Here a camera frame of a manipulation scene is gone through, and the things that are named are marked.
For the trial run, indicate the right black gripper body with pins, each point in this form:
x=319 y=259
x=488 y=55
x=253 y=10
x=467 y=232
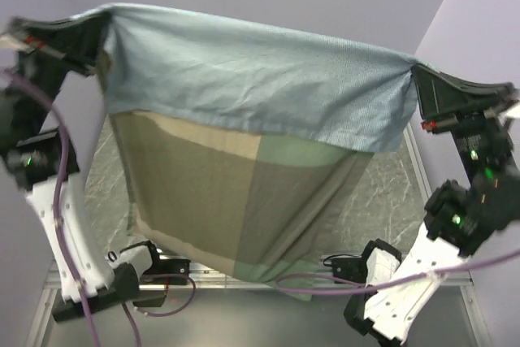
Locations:
x=479 y=119

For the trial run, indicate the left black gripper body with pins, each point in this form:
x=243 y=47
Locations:
x=41 y=39

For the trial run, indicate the blue fabric pillowcase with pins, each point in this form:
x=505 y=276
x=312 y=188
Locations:
x=241 y=142

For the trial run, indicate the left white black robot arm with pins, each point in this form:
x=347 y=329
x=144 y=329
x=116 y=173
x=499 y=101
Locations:
x=44 y=167

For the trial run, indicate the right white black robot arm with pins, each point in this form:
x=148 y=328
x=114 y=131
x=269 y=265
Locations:
x=458 y=220

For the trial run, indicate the left black controller box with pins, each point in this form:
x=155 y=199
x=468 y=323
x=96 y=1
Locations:
x=150 y=298

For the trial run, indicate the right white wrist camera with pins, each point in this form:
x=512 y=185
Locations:
x=512 y=112

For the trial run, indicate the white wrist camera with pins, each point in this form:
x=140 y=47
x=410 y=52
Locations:
x=512 y=112
x=13 y=36

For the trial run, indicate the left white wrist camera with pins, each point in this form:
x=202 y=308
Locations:
x=13 y=36

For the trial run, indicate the aluminium front rail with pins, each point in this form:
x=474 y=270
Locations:
x=206 y=278

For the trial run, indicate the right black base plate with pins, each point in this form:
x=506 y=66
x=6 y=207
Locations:
x=350 y=269

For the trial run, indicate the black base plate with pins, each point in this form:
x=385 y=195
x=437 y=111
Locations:
x=176 y=266
x=350 y=269

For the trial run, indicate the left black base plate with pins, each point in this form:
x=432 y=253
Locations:
x=176 y=266

